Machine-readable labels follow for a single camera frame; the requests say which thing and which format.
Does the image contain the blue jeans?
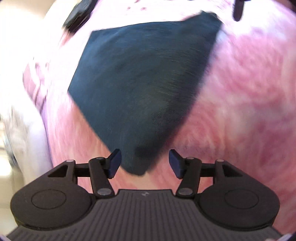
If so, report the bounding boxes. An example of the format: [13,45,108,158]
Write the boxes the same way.
[68,10,223,176]

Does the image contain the grey striped quilt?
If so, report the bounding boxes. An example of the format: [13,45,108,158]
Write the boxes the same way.
[0,100,52,176]

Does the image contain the pink plaid garment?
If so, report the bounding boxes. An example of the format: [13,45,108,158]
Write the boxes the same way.
[23,62,50,116]

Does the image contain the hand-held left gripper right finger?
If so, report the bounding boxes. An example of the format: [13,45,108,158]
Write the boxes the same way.
[169,149,252,197]

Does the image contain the pink floral bed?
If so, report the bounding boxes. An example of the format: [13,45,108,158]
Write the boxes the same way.
[23,0,296,232]

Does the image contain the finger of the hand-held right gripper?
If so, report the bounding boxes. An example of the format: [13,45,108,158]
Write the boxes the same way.
[232,0,245,22]

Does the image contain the black folded garment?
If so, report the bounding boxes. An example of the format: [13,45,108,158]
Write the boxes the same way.
[62,0,99,33]

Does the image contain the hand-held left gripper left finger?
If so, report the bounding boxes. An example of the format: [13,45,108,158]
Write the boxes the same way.
[37,149,122,198]

